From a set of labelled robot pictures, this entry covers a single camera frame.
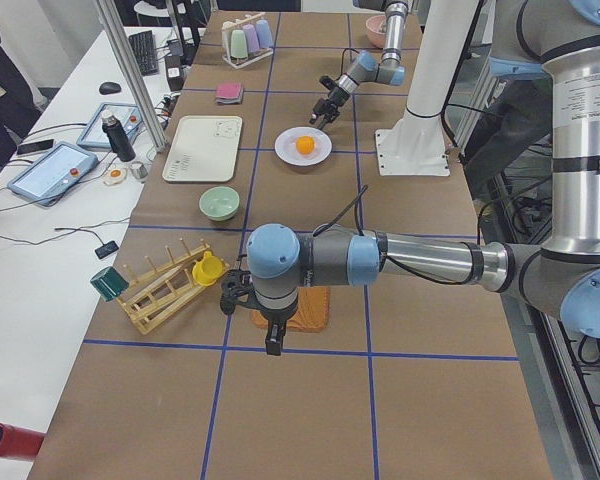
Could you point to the aluminium frame post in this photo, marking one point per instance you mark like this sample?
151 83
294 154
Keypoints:
114 29

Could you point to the purple cup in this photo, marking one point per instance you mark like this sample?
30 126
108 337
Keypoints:
252 40

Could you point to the black keyboard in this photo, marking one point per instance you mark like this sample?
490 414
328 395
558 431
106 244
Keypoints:
144 50

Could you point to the blue teach pendant tablet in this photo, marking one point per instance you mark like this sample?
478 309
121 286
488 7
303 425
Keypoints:
47 179

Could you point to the fried egg toy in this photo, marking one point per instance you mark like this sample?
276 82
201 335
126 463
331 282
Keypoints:
114 176

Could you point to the black water bottle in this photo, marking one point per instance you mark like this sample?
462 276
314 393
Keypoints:
117 136

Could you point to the red cylinder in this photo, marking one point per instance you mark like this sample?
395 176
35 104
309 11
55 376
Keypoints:
18 443

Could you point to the yellow mug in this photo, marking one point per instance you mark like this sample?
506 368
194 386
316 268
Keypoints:
208 270

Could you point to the wooden mug drying rack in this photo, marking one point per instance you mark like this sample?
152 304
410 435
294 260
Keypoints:
157 295

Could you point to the cream bear serving tray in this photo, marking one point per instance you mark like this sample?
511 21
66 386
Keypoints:
204 149

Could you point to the blue cup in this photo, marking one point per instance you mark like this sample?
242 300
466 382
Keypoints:
264 34

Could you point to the grey folded cloth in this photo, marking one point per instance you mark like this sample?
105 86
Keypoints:
229 98

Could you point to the white wire cup rack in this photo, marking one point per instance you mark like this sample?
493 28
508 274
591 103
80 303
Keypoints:
228 27

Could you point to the dark green mug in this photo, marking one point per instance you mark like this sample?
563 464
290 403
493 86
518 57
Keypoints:
109 283

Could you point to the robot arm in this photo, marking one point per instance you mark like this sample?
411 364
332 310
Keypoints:
365 68
561 277

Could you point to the pink folded cloth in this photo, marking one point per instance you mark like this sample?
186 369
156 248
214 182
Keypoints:
229 87

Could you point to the small silver cup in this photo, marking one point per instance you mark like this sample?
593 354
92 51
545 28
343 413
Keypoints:
138 171

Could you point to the white round plate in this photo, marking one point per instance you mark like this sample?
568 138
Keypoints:
286 151

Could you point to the pink bowl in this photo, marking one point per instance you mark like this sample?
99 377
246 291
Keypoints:
376 30

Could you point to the wooden cutting board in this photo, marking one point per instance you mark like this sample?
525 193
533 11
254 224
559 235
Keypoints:
312 315

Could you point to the black computer mouse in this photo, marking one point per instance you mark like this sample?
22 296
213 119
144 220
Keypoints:
109 88

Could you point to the green ceramic bowl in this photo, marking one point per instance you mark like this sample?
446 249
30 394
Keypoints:
219 203

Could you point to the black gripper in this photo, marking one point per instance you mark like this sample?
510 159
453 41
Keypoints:
334 94
276 316

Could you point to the orange fruit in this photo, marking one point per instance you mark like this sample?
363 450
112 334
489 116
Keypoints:
305 144

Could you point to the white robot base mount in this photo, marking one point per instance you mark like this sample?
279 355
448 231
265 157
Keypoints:
415 145

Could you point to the green cup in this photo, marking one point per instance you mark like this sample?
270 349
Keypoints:
238 46

